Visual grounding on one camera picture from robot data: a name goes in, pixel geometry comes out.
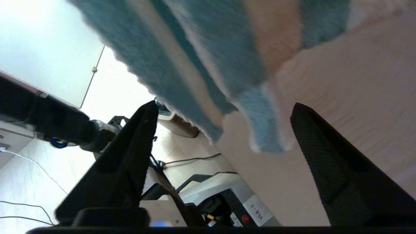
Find green white striped towel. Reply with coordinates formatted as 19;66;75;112
67;0;416;155

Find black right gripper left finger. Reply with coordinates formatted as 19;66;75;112
55;101;160;227

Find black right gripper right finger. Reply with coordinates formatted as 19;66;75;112
290;102;416;227

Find black floor cable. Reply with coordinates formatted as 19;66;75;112
0;201;56;226

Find white floor cable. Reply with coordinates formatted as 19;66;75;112
0;147;69;196

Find grey black robot base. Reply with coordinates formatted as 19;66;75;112
141;156;280;227

